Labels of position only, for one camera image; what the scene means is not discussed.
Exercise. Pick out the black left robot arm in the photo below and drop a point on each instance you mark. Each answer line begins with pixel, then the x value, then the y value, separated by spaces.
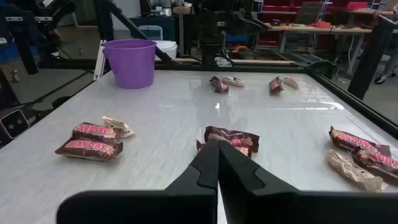
pixel 211 37

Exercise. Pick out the light blue crate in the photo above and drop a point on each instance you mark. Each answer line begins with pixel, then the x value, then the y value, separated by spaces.
pixel 150 32

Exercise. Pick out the black aluminium rig frame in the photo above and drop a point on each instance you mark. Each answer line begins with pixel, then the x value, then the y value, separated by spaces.
pixel 267 68

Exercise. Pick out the wooden desk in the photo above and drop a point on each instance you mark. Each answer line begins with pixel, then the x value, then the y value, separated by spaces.
pixel 320 30

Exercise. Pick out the black camera with white rim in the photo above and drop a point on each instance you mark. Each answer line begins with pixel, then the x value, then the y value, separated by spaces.
pixel 14 124

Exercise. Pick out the grey chair back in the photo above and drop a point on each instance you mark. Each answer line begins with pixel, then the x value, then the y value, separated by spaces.
pixel 309 12

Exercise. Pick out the red storage bins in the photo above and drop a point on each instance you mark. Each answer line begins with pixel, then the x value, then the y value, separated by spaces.
pixel 280 6

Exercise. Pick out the purple plastic bucket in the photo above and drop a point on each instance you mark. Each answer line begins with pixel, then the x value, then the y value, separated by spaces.
pixel 130 65

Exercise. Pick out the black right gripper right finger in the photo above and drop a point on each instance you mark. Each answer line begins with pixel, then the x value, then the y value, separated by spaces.
pixel 248 199

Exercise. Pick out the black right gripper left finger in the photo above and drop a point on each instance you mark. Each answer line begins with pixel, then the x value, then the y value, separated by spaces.
pixel 192 199

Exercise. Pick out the red box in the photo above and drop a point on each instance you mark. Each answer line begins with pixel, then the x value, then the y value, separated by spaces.
pixel 357 5

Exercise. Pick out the white aluminium extrusions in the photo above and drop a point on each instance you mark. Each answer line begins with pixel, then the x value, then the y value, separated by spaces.
pixel 99 59

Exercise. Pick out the white plastic bucket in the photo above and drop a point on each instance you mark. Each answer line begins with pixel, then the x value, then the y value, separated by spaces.
pixel 168 48

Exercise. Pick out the red tray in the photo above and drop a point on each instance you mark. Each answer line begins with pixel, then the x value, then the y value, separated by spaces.
pixel 320 25

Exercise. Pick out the plywood board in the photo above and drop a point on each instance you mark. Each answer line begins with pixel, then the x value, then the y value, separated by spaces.
pixel 264 62

